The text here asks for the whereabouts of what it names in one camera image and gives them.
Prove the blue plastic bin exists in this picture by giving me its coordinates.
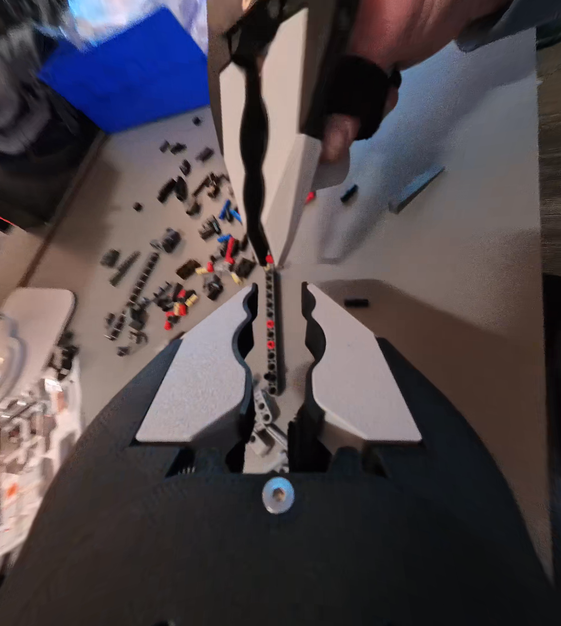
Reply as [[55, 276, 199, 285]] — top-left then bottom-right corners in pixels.
[[37, 6, 211, 134]]

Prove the pile of lego pieces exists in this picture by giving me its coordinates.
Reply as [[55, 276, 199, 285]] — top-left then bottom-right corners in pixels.
[[102, 115, 262, 358]]

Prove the person's right hand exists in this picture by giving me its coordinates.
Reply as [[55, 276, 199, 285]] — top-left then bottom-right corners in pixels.
[[320, 0, 511, 164]]

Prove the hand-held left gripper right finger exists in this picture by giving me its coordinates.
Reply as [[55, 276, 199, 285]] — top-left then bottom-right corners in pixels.
[[289, 282, 424, 472]]

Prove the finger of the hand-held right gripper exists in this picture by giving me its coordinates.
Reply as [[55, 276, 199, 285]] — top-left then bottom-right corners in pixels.
[[260, 6, 321, 270], [218, 60, 268, 268]]

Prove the long dark grey lego plate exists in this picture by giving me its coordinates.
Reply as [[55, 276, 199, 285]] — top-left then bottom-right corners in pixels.
[[126, 252, 160, 306]]

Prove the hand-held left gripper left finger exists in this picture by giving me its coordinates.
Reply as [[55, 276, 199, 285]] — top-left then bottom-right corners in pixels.
[[134, 283, 259, 472]]

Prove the round stand base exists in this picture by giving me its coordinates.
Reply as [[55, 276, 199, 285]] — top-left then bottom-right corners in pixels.
[[536, 0, 561, 50]]

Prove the dark grey lego slope bar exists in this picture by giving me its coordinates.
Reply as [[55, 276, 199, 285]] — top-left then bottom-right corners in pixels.
[[388, 166, 446, 214]]

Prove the sticker sheet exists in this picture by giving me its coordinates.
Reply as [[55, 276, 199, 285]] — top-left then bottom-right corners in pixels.
[[0, 362, 83, 583]]

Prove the clear plastic bag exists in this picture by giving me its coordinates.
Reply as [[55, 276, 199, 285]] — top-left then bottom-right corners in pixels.
[[68, 0, 208, 47]]

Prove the black long lego beam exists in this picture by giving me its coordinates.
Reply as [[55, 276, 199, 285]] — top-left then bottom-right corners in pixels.
[[262, 265, 285, 396]]

